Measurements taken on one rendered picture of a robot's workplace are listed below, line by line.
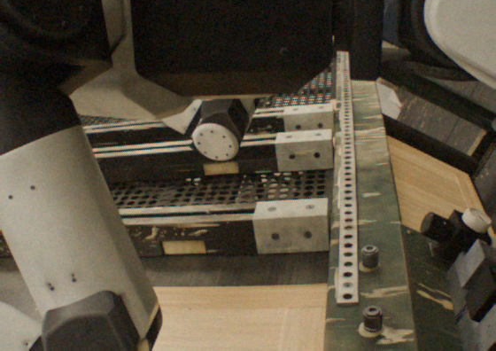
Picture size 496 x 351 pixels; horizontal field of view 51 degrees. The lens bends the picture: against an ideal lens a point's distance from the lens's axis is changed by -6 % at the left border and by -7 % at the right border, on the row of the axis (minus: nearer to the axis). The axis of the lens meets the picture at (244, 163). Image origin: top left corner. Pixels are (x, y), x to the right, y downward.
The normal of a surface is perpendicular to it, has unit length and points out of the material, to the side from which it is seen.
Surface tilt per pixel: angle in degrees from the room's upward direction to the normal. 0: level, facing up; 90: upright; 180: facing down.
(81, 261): 105
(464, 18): 90
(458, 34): 90
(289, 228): 90
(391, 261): 59
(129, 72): 137
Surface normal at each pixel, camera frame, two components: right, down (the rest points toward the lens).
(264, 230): -0.16, 0.42
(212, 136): -0.28, 0.67
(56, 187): 0.46, -0.09
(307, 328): -0.15, -0.91
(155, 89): 0.69, 0.29
